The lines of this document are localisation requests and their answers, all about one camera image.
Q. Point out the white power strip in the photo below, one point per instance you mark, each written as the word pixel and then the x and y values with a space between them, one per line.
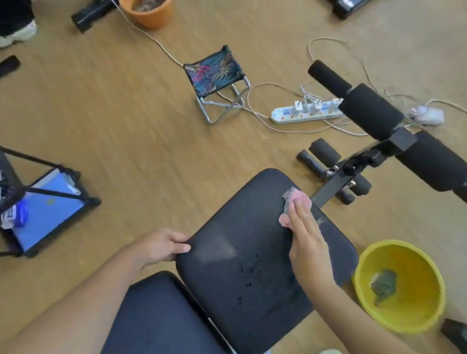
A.
pixel 288 115

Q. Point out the yellow plastic bowl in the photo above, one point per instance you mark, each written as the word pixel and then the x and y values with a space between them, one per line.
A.
pixel 416 290

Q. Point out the blue flat panel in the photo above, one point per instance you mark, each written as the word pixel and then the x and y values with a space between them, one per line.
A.
pixel 46 218

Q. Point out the black metal bench frame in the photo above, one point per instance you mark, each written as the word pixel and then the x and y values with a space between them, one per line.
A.
pixel 368 157

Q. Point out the person's left forearm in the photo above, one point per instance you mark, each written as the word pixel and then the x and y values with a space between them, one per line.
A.
pixel 65 313

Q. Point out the black bench seat pad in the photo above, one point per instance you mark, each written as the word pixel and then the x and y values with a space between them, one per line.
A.
pixel 249 274

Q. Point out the floral folding stool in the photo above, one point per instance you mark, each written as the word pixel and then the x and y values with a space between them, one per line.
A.
pixel 213 71

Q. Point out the white power adapter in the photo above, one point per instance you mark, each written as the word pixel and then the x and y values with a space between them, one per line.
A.
pixel 428 116

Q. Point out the thick black foam roller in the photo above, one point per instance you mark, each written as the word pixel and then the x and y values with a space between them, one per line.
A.
pixel 435 162
pixel 371 112

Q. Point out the person's right hand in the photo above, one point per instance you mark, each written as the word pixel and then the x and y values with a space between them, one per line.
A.
pixel 309 252

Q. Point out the black equipment foot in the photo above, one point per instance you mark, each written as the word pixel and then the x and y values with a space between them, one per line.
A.
pixel 91 15

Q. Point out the black box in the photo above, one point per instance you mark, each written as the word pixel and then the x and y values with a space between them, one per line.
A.
pixel 464 336

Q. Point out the person's right forearm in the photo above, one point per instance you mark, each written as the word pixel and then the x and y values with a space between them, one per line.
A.
pixel 352 324

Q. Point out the black bar with foam end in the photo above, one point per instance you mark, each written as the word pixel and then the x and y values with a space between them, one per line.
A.
pixel 3 69

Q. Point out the terracotta flower pot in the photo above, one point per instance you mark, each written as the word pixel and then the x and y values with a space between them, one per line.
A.
pixel 153 16

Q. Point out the pink cleaning cloth grey mesh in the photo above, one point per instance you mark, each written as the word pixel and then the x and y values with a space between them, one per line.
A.
pixel 292 198

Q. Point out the black bench back pad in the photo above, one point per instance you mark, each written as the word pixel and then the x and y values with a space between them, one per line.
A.
pixel 159 325

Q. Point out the black metal rack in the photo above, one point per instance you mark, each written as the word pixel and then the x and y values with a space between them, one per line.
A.
pixel 9 184

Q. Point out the person's left thumb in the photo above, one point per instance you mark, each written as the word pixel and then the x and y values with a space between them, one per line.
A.
pixel 181 248

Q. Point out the blue and white packet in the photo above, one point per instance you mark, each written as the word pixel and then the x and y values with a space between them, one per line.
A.
pixel 15 216

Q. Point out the person's right little finger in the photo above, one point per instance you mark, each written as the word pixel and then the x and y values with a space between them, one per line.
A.
pixel 318 233

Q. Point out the white charger plug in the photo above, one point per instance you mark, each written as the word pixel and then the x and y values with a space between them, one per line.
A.
pixel 316 106
pixel 299 106

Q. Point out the person's left hand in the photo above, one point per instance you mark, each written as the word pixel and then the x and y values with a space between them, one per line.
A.
pixel 159 247

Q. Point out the green scouring pad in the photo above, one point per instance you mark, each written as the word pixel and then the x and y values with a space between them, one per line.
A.
pixel 385 286

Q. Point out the person's right middle finger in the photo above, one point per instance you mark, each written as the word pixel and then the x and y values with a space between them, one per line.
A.
pixel 301 218

